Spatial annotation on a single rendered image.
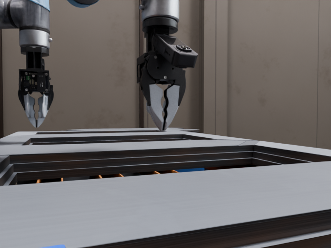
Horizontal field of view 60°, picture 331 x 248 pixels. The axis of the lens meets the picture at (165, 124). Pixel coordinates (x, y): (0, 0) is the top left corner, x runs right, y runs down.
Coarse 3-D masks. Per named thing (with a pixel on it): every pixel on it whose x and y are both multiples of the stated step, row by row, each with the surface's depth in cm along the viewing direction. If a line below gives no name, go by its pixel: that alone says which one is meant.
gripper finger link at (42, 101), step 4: (44, 96) 78; (40, 100) 80; (44, 100) 79; (40, 104) 80; (44, 104) 80; (40, 108) 80; (44, 108) 80; (40, 112) 80; (44, 112) 80; (40, 116) 80; (44, 116) 80; (40, 120) 80; (36, 124) 80; (40, 124) 80
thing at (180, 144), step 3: (156, 141) 83; (159, 141) 83; (162, 141) 83; (165, 141) 83; (168, 141) 83; (171, 141) 83; (174, 141) 83; (177, 141) 83; (180, 141) 83; (183, 141) 83; (168, 144) 75; (171, 144) 75; (174, 144) 75; (177, 144) 75; (180, 144) 75; (183, 144) 75; (186, 144) 75; (189, 144) 75; (192, 144) 75; (195, 144) 75; (198, 144) 75; (177, 147) 68; (180, 147) 68; (183, 147) 68; (186, 147) 68; (189, 147) 68; (192, 147) 68; (195, 147) 68; (198, 147) 69
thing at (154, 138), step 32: (32, 160) 56; (64, 160) 58; (96, 160) 60; (128, 160) 62; (160, 160) 65; (192, 160) 67; (224, 160) 70; (256, 160) 71; (288, 160) 62; (320, 160) 55; (256, 224) 21; (288, 224) 22; (320, 224) 23
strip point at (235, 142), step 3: (216, 141) 83; (219, 141) 83; (222, 141) 83; (225, 141) 83; (228, 141) 83; (231, 141) 83; (234, 141) 83; (237, 141) 83; (240, 141) 83; (243, 141) 83; (234, 144) 75; (237, 144) 75
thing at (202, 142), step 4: (180, 140) 87; (184, 140) 87; (188, 140) 87; (192, 140) 87; (196, 140) 87; (200, 140) 87; (204, 140) 87; (200, 144) 75; (204, 144) 75; (208, 144) 75; (212, 144) 75; (216, 144) 75; (220, 144) 75; (224, 144) 75; (228, 144) 75
